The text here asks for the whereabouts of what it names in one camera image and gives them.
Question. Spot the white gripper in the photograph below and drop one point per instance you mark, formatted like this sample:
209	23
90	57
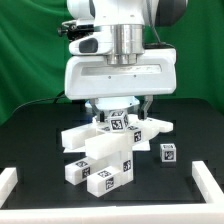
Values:
88	77

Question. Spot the white chair back part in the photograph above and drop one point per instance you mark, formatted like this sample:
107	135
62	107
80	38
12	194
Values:
151	127

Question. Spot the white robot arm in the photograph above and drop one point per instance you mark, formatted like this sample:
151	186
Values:
111	64

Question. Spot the white sheet with tags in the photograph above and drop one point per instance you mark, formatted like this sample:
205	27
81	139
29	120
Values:
143	145

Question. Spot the green backdrop curtain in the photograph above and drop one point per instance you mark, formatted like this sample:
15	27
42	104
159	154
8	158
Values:
33	56

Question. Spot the white block far left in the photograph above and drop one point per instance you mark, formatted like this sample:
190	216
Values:
8	180

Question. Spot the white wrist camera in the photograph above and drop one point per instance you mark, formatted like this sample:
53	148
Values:
98	43

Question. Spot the white frame border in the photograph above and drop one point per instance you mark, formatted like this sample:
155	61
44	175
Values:
209	212

